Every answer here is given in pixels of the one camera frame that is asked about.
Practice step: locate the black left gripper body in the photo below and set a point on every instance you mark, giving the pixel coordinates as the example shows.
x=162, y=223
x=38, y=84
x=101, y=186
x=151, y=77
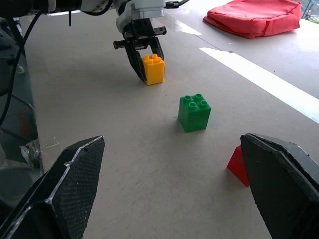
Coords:
x=140, y=31

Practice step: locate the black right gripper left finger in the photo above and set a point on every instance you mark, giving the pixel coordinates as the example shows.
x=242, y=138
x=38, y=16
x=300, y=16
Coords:
x=72, y=184

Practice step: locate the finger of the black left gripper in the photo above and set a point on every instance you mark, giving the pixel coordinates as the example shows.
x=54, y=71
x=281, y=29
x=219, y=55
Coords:
x=135, y=62
x=157, y=47

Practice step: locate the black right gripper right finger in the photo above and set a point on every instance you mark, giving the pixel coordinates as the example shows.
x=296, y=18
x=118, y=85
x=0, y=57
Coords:
x=281, y=184

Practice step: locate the yellow toy brick cube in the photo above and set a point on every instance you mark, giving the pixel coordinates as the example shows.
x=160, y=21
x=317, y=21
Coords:
x=154, y=71

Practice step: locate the red toy brick cube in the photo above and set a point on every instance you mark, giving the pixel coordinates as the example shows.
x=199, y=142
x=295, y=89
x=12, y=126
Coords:
x=238, y=166

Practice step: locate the crumpled silver tape piece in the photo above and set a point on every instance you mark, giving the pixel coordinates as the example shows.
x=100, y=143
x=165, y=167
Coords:
x=32, y=153

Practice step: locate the green toy brick cube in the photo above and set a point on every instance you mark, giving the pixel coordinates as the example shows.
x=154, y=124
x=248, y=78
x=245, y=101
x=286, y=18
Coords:
x=194, y=117

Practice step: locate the dark robot body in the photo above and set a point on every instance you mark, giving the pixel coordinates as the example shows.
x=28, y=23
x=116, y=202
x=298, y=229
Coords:
x=17, y=112

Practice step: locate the red fabric bag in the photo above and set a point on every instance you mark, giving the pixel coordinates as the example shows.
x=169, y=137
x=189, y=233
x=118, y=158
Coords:
x=254, y=17

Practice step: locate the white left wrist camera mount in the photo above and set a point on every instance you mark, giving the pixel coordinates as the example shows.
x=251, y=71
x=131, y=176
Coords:
x=149, y=7

